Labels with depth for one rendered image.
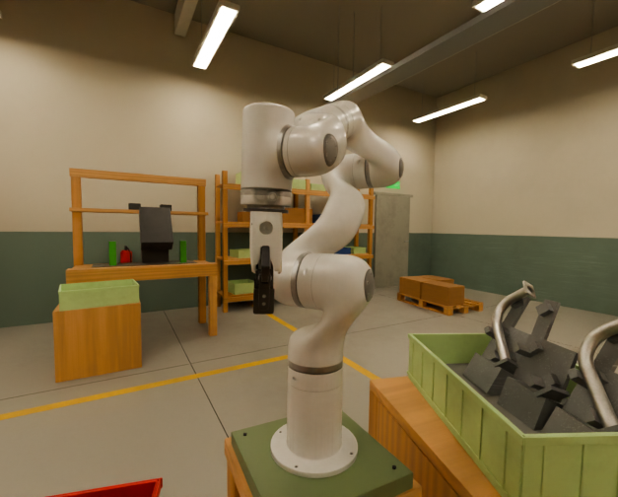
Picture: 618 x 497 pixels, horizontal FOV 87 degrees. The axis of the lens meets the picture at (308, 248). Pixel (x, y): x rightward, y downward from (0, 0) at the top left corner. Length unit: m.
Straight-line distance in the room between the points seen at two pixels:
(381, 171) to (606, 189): 6.49
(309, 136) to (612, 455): 0.85
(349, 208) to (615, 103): 6.88
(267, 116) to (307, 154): 0.09
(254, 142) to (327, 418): 0.54
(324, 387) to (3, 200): 5.33
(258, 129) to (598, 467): 0.91
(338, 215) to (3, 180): 5.26
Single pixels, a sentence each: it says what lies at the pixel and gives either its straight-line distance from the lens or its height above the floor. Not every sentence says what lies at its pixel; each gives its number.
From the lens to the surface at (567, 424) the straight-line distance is 1.04.
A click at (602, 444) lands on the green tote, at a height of 0.94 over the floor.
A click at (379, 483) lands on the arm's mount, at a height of 0.88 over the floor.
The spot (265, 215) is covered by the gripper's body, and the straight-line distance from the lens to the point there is 0.50.
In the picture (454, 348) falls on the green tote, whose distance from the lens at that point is 1.41.
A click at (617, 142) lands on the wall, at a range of 7.32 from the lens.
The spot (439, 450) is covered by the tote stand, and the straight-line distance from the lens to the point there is 1.04.
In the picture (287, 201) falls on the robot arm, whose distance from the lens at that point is 0.52.
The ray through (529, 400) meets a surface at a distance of 1.13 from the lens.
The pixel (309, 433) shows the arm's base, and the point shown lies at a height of 0.95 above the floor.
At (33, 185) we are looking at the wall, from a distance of 5.67.
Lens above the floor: 1.36
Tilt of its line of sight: 4 degrees down
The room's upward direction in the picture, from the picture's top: 1 degrees clockwise
